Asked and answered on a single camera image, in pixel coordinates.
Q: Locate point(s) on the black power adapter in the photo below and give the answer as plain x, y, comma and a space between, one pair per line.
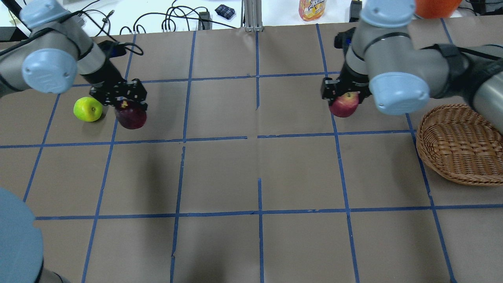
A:
204, 22
355, 9

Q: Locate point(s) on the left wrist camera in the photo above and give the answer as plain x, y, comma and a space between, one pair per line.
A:
112, 49

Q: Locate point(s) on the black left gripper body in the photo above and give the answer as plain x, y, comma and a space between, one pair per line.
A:
107, 74

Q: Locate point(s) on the dark checkered pouch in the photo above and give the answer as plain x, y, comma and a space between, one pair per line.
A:
225, 11

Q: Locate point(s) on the red yellow apple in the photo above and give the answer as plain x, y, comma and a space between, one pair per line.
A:
345, 105

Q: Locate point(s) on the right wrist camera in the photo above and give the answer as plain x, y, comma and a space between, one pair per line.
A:
343, 40

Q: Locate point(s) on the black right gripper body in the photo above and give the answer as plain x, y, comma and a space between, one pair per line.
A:
351, 77

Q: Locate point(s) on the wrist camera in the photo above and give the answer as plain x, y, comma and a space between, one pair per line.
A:
343, 40
112, 49

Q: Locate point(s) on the dark red apple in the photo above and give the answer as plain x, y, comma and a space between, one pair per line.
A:
130, 114

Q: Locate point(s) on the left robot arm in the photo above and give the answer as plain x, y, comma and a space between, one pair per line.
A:
48, 61

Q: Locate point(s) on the wicker basket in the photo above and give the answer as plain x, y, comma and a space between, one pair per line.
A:
461, 146

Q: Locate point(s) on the orange juice bottle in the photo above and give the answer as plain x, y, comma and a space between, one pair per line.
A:
310, 10

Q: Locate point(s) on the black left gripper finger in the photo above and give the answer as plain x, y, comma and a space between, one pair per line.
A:
131, 91
103, 95

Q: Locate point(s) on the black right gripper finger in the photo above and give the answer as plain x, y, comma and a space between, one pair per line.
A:
330, 89

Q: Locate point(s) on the green apple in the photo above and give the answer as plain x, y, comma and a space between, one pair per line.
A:
88, 109

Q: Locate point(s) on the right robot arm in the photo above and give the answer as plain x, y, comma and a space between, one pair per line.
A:
380, 60

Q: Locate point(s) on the orange bucket with lid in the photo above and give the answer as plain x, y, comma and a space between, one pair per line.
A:
436, 8

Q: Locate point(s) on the aluminium frame post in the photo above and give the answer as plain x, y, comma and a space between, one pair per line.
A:
252, 15

